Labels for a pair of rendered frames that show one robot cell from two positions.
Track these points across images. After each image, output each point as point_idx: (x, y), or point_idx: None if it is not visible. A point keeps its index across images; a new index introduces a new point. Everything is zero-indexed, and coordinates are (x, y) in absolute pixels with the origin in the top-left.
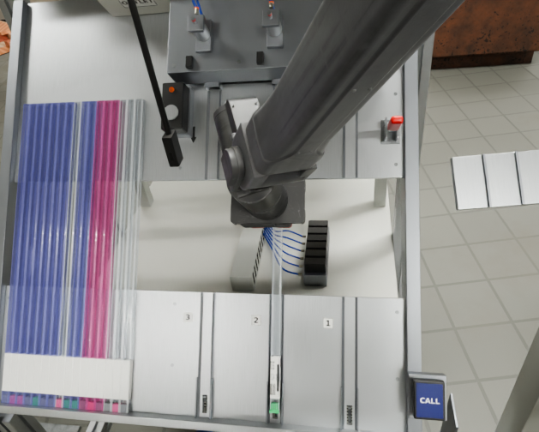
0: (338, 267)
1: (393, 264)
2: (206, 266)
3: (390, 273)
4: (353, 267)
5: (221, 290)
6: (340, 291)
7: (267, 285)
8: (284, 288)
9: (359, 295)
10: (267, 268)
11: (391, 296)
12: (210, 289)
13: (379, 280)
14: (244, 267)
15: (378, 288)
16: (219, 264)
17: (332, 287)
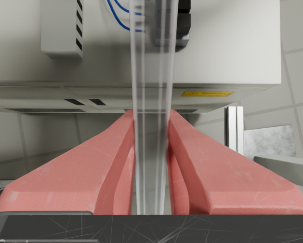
0: (200, 11)
1: (278, 3)
2: (0, 11)
3: (273, 19)
4: (222, 10)
5: (33, 58)
6: (204, 54)
7: (100, 46)
8: (126, 52)
9: (230, 61)
10: (97, 14)
11: (272, 61)
12: (16, 57)
13: (257, 34)
14: (61, 30)
15: (256, 48)
16: (20, 7)
17: (194, 48)
